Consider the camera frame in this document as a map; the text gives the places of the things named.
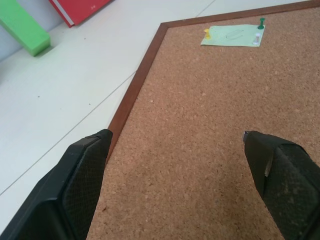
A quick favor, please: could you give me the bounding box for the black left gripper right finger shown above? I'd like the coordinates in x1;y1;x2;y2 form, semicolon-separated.
241;130;320;240

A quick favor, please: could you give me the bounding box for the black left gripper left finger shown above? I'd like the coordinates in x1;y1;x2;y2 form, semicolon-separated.
0;128;114;240

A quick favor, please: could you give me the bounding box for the light green paper note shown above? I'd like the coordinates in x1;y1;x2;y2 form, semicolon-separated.
200;24;266;48

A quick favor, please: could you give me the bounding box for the green rectangular box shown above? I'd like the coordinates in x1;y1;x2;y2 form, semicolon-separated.
0;0;52;57

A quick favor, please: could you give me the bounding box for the red book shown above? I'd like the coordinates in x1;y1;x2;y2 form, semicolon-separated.
48;0;116;28

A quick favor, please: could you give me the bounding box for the cork board with wooden frame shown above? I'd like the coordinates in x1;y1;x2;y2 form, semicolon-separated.
86;0;320;240

